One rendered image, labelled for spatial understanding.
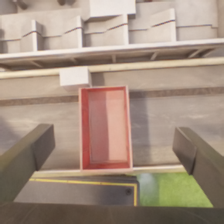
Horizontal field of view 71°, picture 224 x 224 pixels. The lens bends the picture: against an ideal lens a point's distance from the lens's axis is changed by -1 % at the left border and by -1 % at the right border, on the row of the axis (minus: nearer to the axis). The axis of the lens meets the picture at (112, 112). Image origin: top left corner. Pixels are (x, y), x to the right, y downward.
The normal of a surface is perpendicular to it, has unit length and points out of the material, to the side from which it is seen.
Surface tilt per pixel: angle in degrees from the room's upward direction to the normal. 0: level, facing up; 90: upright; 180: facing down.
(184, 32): 10
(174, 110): 0
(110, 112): 0
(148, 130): 0
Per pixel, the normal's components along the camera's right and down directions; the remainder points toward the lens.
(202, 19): -0.04, 0.04
